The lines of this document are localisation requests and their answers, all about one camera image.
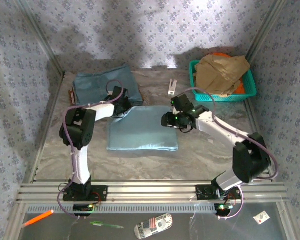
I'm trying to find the light blue trousers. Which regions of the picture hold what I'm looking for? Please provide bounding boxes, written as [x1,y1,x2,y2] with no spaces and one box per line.
[106,104,180,153]

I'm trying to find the denim blue trousers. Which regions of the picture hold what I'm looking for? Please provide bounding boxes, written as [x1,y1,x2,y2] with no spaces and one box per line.
[72,64,144,107]

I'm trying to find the tan trousers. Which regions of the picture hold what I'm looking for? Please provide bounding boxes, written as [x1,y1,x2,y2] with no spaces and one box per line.
[193,54,251,97]

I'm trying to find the teal plastic basket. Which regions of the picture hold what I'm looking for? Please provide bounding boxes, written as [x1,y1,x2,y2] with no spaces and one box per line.
[189,59,258,103]

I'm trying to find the right controller board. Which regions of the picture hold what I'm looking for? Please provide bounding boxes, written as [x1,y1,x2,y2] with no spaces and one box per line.
[214,203,234,217]

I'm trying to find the controller board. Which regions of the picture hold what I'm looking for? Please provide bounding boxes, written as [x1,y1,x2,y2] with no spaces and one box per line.
[73,204,95,217]
[214,203,234,217]

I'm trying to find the left controller board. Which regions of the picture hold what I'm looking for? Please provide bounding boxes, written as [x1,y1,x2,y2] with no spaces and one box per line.
[73,204,95,217]

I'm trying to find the newspaper print pouch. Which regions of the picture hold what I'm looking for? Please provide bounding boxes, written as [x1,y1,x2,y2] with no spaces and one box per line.
[134,213,174,240]

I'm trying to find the green pen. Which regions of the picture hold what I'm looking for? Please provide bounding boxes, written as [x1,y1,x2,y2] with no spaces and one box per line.
[89,221,125,230]

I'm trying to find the white card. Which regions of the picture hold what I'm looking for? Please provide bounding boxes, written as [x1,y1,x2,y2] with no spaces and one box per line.
[253,211,271,225]

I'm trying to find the orange pen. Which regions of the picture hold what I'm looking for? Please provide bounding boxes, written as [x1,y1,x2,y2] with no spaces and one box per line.
[23,209,55,228]

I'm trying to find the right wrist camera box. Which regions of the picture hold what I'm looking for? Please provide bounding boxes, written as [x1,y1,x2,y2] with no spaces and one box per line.
[171,92,193,113]

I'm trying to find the small white bracket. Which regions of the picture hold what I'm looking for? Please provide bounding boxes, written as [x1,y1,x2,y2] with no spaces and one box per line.
[167,79,178,96]

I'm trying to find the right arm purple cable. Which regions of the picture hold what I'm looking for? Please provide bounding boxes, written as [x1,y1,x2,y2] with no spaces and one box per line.
[186,87,280,221]

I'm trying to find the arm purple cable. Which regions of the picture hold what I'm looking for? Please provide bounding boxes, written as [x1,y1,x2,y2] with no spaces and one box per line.
[186,87,280,221]
[56,79,127,221]

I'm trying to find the aluminium side rail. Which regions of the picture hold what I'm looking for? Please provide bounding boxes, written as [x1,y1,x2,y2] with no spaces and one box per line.
[242,99,277,182]
[22,71,66,186]

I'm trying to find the aluminium mounting rail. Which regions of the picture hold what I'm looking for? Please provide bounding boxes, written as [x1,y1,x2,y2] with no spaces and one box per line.
[16,181,290,204]

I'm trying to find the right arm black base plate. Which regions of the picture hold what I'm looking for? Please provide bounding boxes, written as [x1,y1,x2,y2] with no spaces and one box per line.
[195,184,242,201]

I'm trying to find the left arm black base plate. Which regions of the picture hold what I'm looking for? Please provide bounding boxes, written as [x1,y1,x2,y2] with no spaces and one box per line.
[62,185,109,202]

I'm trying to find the red wire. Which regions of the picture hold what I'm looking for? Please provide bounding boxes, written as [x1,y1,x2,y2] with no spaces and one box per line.
[91,191,103,205]

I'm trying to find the grey slotted cable duct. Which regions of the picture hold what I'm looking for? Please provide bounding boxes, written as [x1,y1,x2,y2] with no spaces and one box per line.
[27,202,217,215]

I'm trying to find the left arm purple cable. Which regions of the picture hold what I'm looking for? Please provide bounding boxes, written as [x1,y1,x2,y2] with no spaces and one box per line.
[56,79,127,221]

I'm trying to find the aluminium frame post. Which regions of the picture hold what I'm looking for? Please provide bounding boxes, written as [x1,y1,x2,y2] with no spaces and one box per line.
[244,0,290,67]
[3,202,28,240]
[16,0,66,76]
[276,202,300,240]

